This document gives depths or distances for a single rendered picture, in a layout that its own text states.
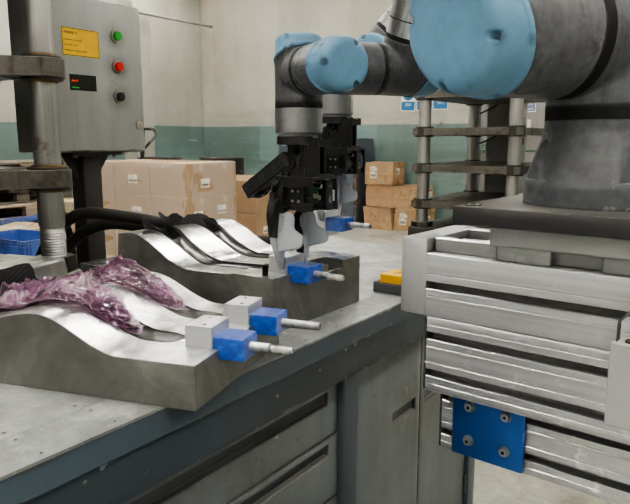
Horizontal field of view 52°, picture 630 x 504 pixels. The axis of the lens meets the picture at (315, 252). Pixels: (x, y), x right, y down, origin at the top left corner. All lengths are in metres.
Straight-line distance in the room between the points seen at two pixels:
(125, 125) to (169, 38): 8.17
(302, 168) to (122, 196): 4.47
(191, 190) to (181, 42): 5.45
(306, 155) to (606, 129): 0.48
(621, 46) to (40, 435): 0.68
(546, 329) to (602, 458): 0.16
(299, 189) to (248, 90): 8.78
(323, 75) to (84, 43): 1.05
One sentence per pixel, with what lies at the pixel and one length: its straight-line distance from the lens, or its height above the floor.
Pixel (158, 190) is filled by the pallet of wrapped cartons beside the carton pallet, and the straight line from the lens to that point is 5.14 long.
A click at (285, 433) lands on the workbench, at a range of 1.10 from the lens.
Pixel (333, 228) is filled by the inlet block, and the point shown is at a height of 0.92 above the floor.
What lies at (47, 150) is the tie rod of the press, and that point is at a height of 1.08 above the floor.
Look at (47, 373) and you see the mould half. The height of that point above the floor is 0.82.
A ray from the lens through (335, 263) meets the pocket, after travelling 1.17.
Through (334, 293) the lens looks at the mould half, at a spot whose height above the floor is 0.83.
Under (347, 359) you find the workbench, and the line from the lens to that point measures 1.19.
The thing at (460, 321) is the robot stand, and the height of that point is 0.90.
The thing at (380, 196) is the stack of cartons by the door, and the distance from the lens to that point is 8.02.
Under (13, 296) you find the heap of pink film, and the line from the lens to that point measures 0.97.
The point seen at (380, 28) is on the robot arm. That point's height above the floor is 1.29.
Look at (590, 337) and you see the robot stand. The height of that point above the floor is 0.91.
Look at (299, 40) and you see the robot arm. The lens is 1.00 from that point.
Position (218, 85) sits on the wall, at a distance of 10.18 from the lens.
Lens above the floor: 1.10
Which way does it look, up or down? 10 degrees down
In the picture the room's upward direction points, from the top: straight up
